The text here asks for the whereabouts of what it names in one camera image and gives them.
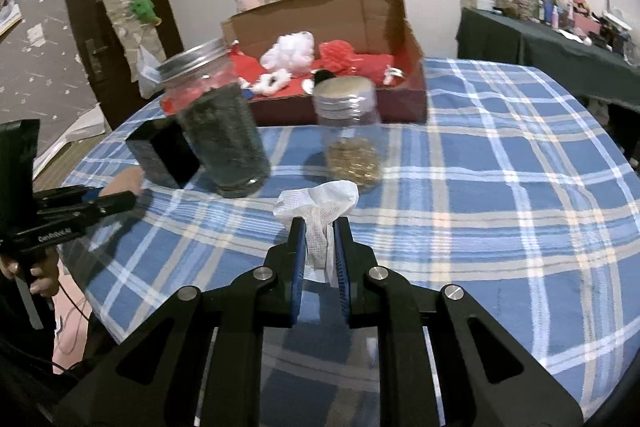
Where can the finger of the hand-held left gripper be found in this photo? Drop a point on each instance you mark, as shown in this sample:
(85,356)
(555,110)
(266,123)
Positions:
(115,203)
(92,193)

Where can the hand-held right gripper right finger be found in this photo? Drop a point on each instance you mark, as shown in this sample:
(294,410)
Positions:
(342,267)

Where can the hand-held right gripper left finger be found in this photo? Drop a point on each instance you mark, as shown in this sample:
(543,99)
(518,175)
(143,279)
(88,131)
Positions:
(297,257)

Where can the tan round powder puff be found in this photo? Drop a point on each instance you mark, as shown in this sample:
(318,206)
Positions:
(127,179)

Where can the white lace cloth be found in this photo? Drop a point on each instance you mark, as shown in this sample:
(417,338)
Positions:
(320,202)

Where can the cream crocheted scrunchie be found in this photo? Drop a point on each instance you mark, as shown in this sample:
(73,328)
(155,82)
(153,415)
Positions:
(260,85)

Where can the black scrunchie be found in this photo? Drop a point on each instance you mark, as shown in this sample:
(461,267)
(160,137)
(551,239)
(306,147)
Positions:
(322,76)

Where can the red mesh bath pouf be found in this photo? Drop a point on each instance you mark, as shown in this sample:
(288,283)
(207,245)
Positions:
(337,54)

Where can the white mesh bath pouf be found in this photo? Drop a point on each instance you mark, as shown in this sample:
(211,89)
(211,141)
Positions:
(290,49)

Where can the cardboard box with red lining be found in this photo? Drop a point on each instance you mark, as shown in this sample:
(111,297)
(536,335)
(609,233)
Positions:
(350,12)

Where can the person's left hand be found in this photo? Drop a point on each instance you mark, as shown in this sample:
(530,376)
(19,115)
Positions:
(44,279)

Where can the white paper sheet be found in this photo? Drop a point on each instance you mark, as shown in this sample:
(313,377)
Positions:
(80,127)

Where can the black box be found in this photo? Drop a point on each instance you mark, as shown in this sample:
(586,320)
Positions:
(165,152)

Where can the clear jar with gold contents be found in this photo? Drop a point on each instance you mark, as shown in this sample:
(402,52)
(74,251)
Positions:
(350,157)

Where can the glass jar with metal lid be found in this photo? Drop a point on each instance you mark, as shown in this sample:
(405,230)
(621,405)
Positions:
(225,137)

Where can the clear plastic bag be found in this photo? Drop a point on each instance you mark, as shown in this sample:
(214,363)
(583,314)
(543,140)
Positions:
(149,74)

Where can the blue plaid tablecloth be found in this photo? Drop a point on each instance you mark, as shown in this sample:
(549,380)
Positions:
(475,207)

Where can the dark wooden door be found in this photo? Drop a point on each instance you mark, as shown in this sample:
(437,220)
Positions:
(75,7)

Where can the hanging clear organizer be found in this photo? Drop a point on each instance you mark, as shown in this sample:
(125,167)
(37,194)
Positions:
(122,22)

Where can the green plush toy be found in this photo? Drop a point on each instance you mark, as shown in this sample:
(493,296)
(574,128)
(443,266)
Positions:
(144,7)

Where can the pale pink plush toy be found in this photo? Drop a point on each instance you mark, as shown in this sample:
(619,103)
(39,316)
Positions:
(250,1)

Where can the dressing table with dark cloth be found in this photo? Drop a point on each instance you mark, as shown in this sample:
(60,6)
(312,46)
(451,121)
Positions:
(550,47)

